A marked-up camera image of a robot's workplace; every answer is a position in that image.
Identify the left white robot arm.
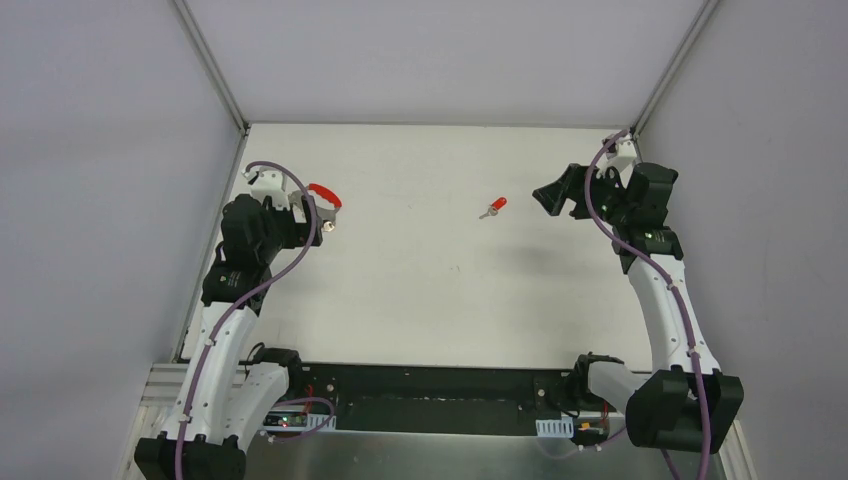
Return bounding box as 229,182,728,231
133,192,325,479

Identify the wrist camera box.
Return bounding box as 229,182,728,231
248,169,290,211
597,134,638,173

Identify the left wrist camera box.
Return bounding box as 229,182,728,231
248,169,290,211

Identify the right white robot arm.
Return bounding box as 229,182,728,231
532,163,744,454

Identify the red handled keyring holder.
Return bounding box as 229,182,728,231
288,183,342,237

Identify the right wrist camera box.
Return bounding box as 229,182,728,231
597,134,638,173

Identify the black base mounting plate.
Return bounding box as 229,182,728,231
283,363,616,437

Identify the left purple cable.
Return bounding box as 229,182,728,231
173,160,337,480

